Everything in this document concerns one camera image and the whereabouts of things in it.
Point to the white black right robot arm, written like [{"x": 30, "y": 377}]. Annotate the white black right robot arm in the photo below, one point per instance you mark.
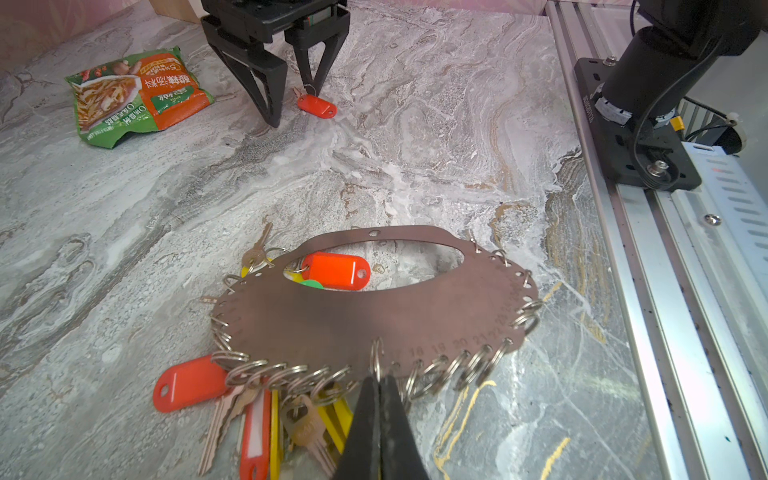
[{"x": 660, "y": 65}]

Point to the green key tag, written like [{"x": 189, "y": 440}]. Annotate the green key tag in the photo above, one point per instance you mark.
[{"x": 312, "y": 284}]

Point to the aluminium front rail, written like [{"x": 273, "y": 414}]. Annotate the aluminium front rail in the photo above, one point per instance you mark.
[{"x": 685, "y": 267}]

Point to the red key tag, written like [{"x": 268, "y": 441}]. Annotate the red key tag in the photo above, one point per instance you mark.
[
  {"x": 315, "y": 105},
  {"x": 188, "y": 384},
  {"x": 337, "y": 271}
]

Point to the yellow key tag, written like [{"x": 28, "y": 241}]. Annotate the yellow key tag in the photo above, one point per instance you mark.
[{"x": 321, "y": 430}]

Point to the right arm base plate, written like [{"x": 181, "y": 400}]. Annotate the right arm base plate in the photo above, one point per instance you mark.
[{"x": 654, "y": 158}]

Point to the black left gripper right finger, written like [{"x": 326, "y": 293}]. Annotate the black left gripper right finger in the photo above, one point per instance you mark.
[{"x": 399, "y": 457}]

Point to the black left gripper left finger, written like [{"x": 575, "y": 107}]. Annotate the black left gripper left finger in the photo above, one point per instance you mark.
[{"x": 361, "y": 457}]

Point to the wooden two-tier shelf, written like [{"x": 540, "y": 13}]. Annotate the wooden two-tier shelf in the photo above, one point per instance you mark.
[{"x": 185, "y": 10}]

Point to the green orange noodle packet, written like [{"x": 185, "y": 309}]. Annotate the green orange noodle packet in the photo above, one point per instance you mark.
[{"x": 140, "y": 93}]

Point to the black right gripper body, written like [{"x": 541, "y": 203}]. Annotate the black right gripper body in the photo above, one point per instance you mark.
[{"x": 260, "y": 20}]

